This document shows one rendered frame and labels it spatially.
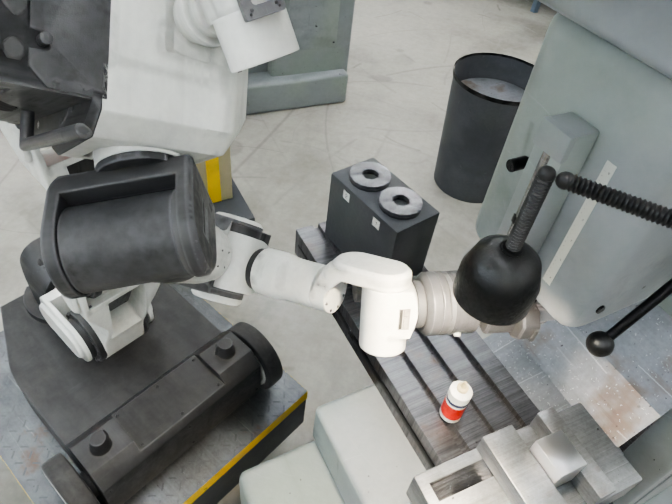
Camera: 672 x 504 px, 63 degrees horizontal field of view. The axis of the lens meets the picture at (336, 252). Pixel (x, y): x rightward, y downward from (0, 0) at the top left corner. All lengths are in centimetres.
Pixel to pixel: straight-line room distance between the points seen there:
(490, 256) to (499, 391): 68
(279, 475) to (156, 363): 49
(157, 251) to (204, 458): 106
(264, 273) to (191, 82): 33
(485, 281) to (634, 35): 22
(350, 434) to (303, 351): 111
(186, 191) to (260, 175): 241
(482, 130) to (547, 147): 214
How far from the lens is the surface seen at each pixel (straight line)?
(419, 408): 107
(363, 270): 71
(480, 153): 279
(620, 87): 57
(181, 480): 154
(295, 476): 120
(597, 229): 61
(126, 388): 149
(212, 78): 59
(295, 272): 78
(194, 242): 53
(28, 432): 170
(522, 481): 94
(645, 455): 140
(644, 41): 51
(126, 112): 55
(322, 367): 215
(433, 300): 72
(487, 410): 110
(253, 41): 50
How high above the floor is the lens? 181
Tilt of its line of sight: 45 degrees down
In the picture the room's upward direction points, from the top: 8 degrees clockwise
